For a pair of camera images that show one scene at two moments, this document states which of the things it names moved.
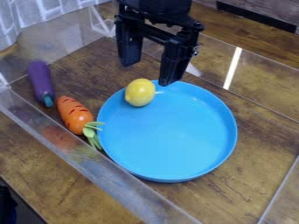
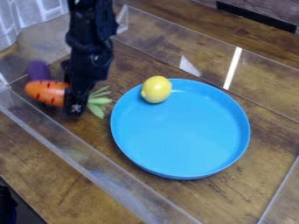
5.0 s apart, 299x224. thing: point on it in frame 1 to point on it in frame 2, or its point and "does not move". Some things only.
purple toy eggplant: x=41 y=78 does not move
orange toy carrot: x=78 y=116 to x=49 y=92
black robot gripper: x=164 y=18 to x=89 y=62
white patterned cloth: x=23 y=13 does not move
